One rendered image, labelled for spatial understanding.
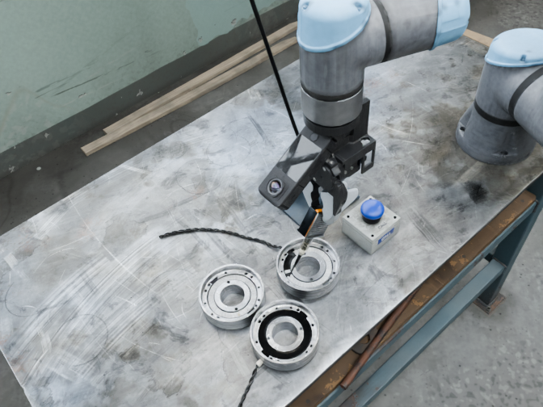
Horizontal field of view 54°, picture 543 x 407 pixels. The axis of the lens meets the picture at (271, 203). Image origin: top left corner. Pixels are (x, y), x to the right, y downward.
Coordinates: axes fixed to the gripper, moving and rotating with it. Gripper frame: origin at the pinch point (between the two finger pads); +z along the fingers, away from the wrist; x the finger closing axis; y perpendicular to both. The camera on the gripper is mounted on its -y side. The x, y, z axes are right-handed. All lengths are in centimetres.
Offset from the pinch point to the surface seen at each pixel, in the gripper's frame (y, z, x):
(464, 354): 45, 93, -15
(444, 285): 27.7, 39.5, -9.6
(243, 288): -13.9, 10.2, 2.8
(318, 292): -5.2, 10.2, -5.6
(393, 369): 16, 69, -9
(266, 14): 108, 83, 164
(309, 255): -1.8, 10.2, 0.8
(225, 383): -24.8, 13.1, -6.9
